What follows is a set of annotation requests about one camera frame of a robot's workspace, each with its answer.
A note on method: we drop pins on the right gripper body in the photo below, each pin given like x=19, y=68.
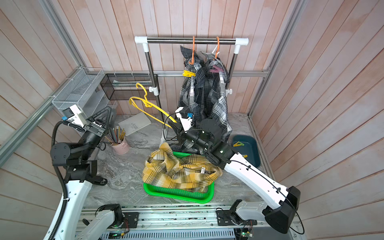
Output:
x=185, y=136

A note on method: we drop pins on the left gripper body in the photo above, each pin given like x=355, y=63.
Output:
x=93, y=132

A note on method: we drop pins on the grey plaid shirt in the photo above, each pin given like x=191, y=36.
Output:
x=215, y=96
x=192, y=94

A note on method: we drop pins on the yellow plaid shirt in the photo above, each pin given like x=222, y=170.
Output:
x=193, y=173

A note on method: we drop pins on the yellow plastic hanger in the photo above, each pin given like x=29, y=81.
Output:
x=148, y=104

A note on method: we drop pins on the yellow clothespin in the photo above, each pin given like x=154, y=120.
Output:
x=238, y=144
x=188, y=74

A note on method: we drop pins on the orange hanger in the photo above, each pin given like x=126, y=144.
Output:
x=192, y=60
x=216, y=50

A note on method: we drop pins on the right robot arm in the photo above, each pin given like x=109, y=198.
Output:
x=280, y=204

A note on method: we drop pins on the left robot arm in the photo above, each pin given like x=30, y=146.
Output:
x=77, y=173

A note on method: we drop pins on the pink pencil cup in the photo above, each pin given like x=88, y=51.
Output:
x=116, y=138

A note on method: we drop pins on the black mesh shelf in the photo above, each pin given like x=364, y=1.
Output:
x=121, y=87

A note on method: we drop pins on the yellow clothespin in tray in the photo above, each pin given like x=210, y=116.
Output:
x=238, y=144

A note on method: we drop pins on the dark teal tray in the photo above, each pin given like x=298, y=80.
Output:
x=249, y=150

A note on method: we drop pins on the green plastic basket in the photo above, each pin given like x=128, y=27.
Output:
x=181, y=194

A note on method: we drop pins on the pink clothespin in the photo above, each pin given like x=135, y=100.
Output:
x=216, y=69

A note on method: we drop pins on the metal clothes rack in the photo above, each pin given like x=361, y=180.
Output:
x=145, y=41

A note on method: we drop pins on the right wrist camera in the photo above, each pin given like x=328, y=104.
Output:
x=185, y=116

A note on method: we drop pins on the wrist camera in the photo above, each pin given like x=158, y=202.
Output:
x=185, y=116
x=75, y=115

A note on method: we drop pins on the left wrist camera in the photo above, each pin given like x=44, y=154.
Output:
x=75, y=115

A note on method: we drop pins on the white wire shelf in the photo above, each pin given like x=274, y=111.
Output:
x=84, y=89

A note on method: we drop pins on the aluminium front rail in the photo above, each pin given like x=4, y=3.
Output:
x=177, y=217

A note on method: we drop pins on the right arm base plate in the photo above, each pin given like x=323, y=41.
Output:
x=230, y=218

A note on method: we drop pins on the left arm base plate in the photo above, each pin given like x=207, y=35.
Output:
x=130, y=220

